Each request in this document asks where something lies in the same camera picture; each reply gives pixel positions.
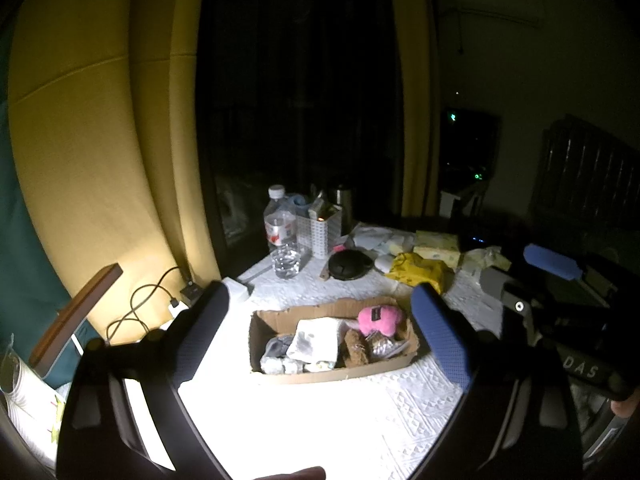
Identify wall air conditioner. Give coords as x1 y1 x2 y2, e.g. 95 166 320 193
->
452 0 546 26

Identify grey dotted sock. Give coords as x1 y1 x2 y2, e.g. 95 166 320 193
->
264 335 296 361

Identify white perforated organizer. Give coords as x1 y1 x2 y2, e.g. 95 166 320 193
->
296 205 343 260

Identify person's left hand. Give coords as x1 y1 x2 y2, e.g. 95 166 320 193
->
248 466 327 480

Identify white stand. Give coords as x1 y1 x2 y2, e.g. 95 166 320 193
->
440 180 488 218

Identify white power strip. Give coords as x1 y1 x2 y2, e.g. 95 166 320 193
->
167 276 255 322

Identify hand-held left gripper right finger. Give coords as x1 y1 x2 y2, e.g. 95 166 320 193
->
410 281 585 480

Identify clear packet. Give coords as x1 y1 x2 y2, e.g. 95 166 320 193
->
365 332 412 361

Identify steel thermos flask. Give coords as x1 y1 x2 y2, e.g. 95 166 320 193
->
327 185 357 238

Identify pink plush toy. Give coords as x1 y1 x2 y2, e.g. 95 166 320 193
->
356 302 406 338

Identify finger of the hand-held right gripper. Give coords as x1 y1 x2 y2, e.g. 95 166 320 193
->
479 266 540 322
524 243 618 302

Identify clear plastic water bottle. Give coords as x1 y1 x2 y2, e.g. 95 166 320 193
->
263 185 302 279

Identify yellow padded panel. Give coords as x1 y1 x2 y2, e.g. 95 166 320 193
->
7 0 221 348

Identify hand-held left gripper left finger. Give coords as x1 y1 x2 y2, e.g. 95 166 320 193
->
56 280 232 480

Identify pale green packet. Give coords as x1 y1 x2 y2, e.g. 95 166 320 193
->
462 246 513 273

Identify black round pouch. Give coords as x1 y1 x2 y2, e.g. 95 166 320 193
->
327 250 375 282

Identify brown fuzzy item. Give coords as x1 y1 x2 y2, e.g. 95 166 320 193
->
344 329 372 365

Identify pale yellow tissue pack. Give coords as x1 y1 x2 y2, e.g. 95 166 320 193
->
413 230 462 268

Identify dark slatted furniture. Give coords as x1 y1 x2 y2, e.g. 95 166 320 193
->
530 114 640 226

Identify black power adapter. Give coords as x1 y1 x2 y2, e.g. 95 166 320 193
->
180 280 205 306

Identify yellow printed packet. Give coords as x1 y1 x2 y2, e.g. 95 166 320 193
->
389 252 446 293

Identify white printed papers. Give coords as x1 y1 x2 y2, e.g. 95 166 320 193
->
0 345 68 466

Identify black cable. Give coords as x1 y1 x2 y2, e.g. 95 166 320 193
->
150 266 193 301
105 285 176 346

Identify dark screen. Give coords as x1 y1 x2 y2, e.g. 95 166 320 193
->
440 107 502 181

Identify yellow curtain strip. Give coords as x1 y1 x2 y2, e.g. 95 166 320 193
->
390 0 442 218

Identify white embossed tablecloth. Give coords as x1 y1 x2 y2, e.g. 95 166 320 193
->
55 222 506 480

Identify cardboard box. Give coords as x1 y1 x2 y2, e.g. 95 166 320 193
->
248 296 426 386

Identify wooden board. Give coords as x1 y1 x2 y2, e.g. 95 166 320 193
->
28 264 124 376

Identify white folded cloth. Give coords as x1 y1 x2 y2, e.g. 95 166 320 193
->
287 317 346 366

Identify white soft packets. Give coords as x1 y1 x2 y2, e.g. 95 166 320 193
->
350 225 416 256

